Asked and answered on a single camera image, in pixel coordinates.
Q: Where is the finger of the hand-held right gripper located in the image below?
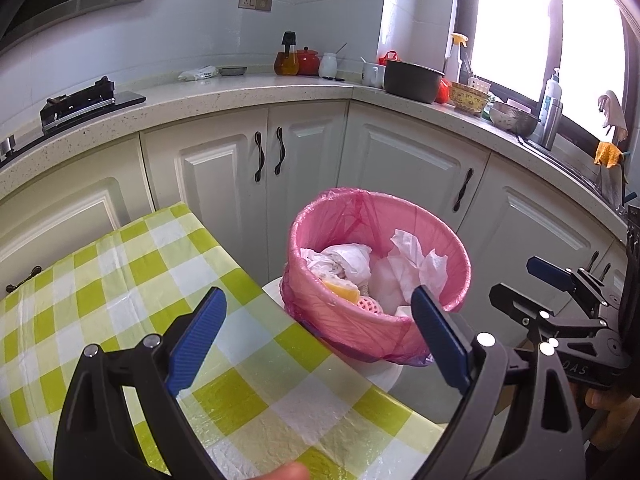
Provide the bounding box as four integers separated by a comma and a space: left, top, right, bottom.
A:
526, 256, 623, 321
489, 282, 609, 357

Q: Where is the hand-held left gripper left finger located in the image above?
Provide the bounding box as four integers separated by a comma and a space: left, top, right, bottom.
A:
52, 286, 228, 480

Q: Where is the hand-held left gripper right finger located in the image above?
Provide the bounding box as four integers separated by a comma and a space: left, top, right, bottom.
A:
410, 284, 586, 480

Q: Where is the pink white foam fruit net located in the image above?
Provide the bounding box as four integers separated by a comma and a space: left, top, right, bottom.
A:
352, 294, 396, 317

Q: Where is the white tissue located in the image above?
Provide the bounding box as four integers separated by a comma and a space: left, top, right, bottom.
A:
390, 229, 448, 306
300, 242, 373, 281

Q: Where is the pink trash bin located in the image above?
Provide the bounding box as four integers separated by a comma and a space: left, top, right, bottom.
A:
280, 187, 472, 367

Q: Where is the yellow sponge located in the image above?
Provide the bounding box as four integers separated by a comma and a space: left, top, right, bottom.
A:
320, 277, 361, 304

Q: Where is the person's right hand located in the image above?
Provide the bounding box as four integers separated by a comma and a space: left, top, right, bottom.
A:
584, 387, 640, 451

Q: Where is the person's left hand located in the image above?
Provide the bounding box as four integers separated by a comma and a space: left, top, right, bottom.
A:
240, 461, 311, 480

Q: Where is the green checked tablecloth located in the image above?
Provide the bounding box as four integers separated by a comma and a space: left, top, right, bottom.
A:
0, 201, 448, 480

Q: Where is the yellow hanging cloth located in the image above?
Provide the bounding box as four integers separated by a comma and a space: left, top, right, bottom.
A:
594, 141, 623, 168

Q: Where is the steel thermos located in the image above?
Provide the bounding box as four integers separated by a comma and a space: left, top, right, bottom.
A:
540, 101, 564, 151

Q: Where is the steel bowl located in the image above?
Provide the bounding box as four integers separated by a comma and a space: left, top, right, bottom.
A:
489, 101, 538, 136

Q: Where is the white hanging cloth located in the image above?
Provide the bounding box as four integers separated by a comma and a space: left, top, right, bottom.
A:
598, 91, 628, 141

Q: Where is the white kitchen base cabinet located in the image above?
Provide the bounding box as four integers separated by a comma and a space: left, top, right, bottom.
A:
0, 72, 631, 321

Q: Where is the white pump bottle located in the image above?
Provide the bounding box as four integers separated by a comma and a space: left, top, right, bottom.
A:
537, 67, 562, 126

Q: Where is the patterned yellow bowl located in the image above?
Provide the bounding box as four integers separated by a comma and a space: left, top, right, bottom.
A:
448, 81, 492, 113

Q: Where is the white spray bottle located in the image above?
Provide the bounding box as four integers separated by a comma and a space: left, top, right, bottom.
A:
444, 33, 468, 83

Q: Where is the black cooker pot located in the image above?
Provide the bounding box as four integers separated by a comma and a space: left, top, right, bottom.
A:
383, 59, 446, 105

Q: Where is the kitchen window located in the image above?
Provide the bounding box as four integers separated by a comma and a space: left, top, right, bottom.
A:
452, 0, 640, 161

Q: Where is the white mug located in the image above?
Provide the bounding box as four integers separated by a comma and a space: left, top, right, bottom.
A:
361, 60, 386, 88

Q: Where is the black gas stove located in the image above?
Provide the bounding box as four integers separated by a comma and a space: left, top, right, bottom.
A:
0, 76, 147, 161

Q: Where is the small white plastic bag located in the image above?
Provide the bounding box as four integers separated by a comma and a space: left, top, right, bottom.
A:
179, 65, 217, 82

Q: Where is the amber oil bottle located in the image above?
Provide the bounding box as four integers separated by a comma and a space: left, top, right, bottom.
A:
274, 31, 300, 76

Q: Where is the red ceramic pot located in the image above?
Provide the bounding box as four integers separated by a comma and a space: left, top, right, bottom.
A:
297, 46, 321, 76

